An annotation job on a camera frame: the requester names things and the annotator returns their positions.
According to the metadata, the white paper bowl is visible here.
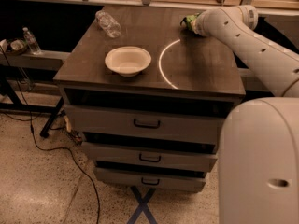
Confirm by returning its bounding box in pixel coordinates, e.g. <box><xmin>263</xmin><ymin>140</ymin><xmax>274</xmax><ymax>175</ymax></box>
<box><xmin>105</xmin><ymin>46</ymin><xmax>151</xmax><ymax>77</ymax></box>

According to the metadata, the green rice chip bag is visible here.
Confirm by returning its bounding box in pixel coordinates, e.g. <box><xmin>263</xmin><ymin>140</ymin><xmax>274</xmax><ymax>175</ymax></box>
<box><xmin>180</xmin><ymin>13</ymin><xmax>199</xmax><ymax>32</ymax></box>

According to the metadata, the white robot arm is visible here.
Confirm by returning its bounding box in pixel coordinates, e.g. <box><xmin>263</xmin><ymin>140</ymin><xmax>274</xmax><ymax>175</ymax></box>
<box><xmin>192</xmin><ymin>5</ymin><xmax>299</xmax><ymax>224</ymax></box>

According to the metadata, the grey drawer cabinet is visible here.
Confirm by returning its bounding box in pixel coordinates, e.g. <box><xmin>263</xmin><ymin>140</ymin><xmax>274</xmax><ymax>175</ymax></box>
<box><xmin>54</xmin><ymin>6</ymin><xmax>245</xmax><ymax>178</ymax></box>

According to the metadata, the top grey drawer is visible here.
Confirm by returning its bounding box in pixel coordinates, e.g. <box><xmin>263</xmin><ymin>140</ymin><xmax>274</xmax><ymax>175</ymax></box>
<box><xmin>64</xmin><ymin>105</ymin><xmax>224</xmax><ymax>144</ymax></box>

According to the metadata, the grey drawer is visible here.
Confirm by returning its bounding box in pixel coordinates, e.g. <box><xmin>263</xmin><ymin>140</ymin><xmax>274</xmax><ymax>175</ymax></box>
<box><xmin>64</xmin><ymin>105</ymin><xmax>224</xmax><ymax>144</ymax></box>
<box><xmin>94</xmin><ymin>167</ymin><xmax>206</xmax><ymax>192</ymax></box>
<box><xmin>82</xmin><ymin>142</ymin><xmax>217</xmax><ymax>172</ymax></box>

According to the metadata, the middle grey drawer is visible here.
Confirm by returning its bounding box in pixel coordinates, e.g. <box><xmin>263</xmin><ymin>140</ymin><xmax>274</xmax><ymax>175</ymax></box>
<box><xmin>82</xmin><ymin>142</ymin><xmax>217</xmax><ymax>172</ymax></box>

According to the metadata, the power strip on floor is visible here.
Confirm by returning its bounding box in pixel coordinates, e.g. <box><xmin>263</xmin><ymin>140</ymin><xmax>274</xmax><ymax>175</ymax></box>
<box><xmin>64</xmin><ymin>116</ymin><xmax>82</xmax><ymax>145</ymax></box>

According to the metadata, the bottom grey drawer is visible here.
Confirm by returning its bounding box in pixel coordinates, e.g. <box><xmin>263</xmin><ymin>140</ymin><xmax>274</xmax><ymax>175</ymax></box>
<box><xmin>94</xmin><ymin>167</ymin><xmax>206</xmax><ymax>192</ymax></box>

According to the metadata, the clear plastic bottle lying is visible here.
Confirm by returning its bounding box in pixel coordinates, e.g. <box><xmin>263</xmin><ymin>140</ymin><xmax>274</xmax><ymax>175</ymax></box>
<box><xmin>95</xmin><ymin>10</ymin><xmax>121</xmax><ymax>38</ymax></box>

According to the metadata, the grey side bench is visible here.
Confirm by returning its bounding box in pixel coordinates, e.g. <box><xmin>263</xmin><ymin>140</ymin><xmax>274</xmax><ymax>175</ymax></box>
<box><xmin>0</xmin><ymin>50</ymin><xmax>70</xmax><ymax>71</ymax></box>

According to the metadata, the upright clear water bottle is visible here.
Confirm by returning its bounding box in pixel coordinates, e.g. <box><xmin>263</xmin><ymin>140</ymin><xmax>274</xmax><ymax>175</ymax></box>
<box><xmin>22</xmin><ymin>27</ymin><xmax>41</xmax><ymax>55</ymax></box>

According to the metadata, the black floor cable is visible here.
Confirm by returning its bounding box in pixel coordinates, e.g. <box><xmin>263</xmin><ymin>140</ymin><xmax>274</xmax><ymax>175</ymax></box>
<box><xmin>0</xmin><ymin>45</ymin><xmax>101</xmax><ymax>224</ymax></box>

